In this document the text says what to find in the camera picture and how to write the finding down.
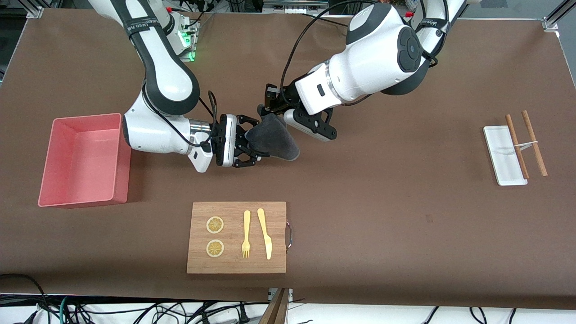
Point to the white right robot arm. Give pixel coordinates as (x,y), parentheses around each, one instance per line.
(166,85)

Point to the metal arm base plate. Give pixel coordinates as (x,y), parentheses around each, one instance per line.
(191,54)

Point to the aluminium frame corner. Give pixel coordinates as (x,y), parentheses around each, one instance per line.
(33,12)
(551,23)

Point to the lemon slice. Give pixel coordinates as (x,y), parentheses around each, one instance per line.
(215,248)
(215,225)

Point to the wooden cutting board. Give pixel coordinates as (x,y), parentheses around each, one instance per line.
(234,265)

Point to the small metal bracket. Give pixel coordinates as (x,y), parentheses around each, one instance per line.
(290,294)

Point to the pink plastic bin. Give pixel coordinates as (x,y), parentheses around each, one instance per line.
(81,157)

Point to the brown wooden post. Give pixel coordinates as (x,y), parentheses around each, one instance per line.
(276,312)

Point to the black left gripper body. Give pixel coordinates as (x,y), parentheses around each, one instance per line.
(288,97)

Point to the yellow plastic fork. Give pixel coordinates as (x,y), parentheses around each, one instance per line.
(246,229)

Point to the grey electronics box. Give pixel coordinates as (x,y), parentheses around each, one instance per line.
(294,5)

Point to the white rectangular tray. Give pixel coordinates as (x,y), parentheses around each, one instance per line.
(501,157)

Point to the grey and pink cloth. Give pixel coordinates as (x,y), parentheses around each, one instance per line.
(272,139)

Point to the yellow plastic knife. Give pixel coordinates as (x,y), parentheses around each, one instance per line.
(265,234)

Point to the thin white band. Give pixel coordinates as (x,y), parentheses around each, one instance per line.
(526,144)

